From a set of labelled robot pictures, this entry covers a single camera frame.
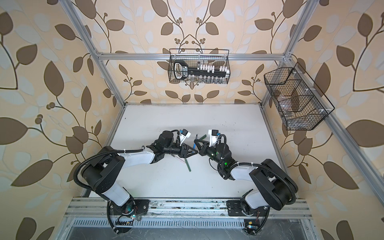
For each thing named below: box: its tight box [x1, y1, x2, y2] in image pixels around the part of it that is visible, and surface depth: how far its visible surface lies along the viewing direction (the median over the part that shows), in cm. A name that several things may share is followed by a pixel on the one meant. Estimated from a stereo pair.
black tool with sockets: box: [173, 60, 230, 84], surface depth 86 cm
